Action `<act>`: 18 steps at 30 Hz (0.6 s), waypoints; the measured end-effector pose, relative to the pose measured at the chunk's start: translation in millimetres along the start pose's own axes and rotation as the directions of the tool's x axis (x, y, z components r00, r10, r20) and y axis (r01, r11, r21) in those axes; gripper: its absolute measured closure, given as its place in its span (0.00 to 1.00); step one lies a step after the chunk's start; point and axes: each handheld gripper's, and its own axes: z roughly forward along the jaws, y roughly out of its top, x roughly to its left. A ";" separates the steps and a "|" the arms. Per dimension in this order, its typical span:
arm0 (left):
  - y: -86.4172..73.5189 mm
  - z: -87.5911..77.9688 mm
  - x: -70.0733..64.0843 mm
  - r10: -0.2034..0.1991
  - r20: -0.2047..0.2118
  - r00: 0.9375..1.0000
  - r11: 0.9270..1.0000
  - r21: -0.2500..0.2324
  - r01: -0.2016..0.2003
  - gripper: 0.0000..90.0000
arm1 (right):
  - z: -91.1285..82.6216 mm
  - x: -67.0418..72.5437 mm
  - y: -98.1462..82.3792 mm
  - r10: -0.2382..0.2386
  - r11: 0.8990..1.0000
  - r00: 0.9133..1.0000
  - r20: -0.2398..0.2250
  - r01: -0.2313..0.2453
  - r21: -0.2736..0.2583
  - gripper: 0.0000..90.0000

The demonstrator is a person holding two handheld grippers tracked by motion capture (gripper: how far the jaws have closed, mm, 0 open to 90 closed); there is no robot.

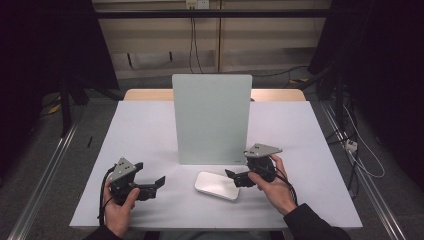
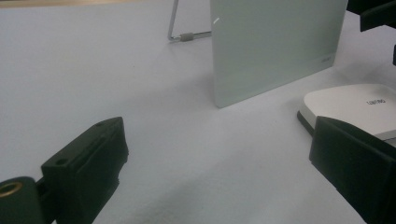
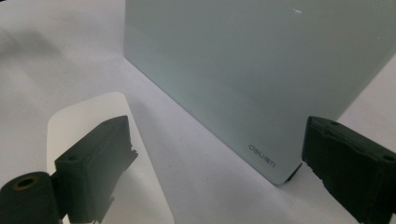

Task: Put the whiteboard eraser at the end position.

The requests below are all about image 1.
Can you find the glass whiteboard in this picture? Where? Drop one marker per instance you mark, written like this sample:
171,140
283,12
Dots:
213,120

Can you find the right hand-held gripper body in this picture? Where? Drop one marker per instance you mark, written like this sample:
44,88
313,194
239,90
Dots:
260,163

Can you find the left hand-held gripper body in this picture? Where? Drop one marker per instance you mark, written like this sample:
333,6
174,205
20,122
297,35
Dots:
126,191

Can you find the person's right hand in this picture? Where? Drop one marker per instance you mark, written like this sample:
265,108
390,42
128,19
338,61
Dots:
276,193

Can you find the white wall socket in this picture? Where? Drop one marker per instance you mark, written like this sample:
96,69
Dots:
197,4

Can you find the black horizontal beam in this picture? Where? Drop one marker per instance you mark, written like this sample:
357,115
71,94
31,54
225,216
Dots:
213,13

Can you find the wooden table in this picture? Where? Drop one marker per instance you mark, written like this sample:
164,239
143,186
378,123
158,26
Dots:
150,95

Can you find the white board eraser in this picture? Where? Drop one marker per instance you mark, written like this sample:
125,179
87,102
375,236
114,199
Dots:
217,186

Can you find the white table sheet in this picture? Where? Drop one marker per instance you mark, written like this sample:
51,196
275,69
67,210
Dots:
166,213

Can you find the black curtain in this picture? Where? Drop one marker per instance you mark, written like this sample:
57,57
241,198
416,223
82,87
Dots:
383,66
50,43

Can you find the aluminium floor rail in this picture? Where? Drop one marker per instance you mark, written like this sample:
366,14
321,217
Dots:
43,186
370,186

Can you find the small black pen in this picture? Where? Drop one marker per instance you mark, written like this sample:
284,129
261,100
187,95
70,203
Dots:
90,141

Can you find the person's left hand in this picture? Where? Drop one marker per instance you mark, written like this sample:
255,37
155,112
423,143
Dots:
116,216

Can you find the black metal stand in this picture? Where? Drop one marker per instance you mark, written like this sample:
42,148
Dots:
65,110

